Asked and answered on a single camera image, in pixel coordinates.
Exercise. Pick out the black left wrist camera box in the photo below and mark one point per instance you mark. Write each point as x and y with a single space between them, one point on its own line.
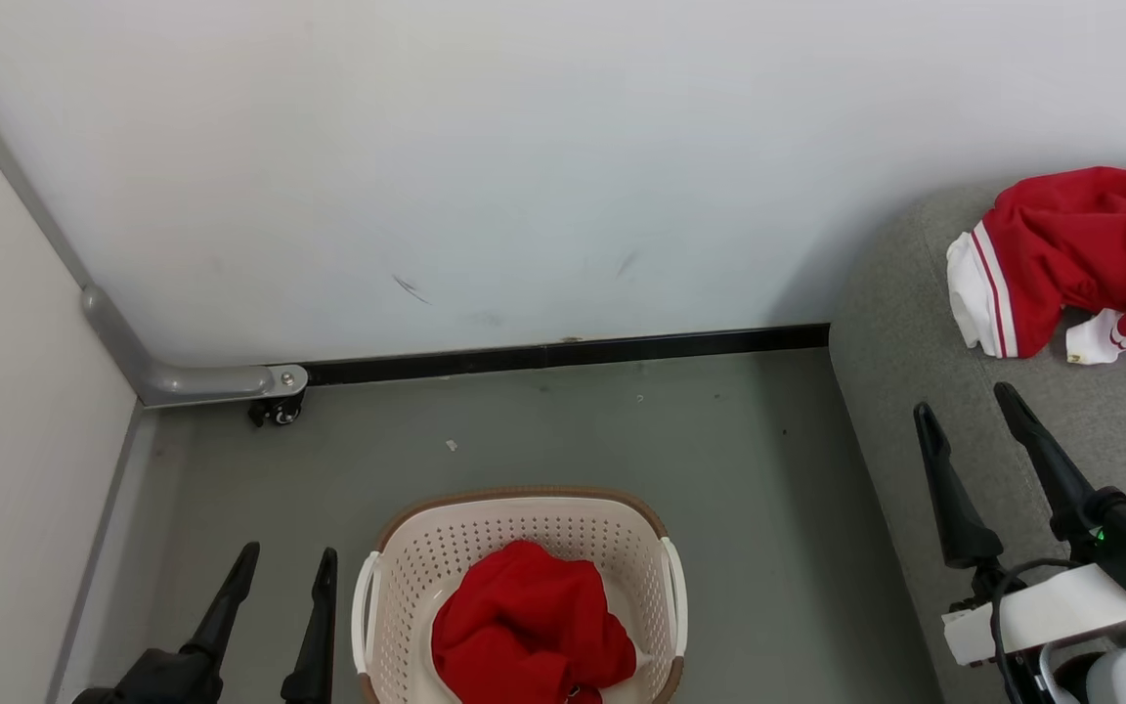
152 684

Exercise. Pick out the black baseboard strip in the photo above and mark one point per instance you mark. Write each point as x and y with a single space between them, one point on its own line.
573 352

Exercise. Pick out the grey fabric sofa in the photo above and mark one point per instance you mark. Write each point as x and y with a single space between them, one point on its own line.
915 323

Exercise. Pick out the small black caster wheel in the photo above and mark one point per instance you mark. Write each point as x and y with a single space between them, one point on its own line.
278 411

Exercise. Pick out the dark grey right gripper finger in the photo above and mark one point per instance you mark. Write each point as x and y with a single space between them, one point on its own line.
1052 469
954 508

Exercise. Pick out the cream perforated laundry basket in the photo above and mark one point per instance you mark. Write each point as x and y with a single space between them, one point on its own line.
524 518

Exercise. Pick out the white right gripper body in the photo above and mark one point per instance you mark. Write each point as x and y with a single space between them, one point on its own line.
1052 611

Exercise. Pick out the grey metal frame tube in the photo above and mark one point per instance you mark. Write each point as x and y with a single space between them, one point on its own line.
211 381

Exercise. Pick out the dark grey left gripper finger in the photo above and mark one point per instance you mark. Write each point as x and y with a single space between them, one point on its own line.
317 645
231 606

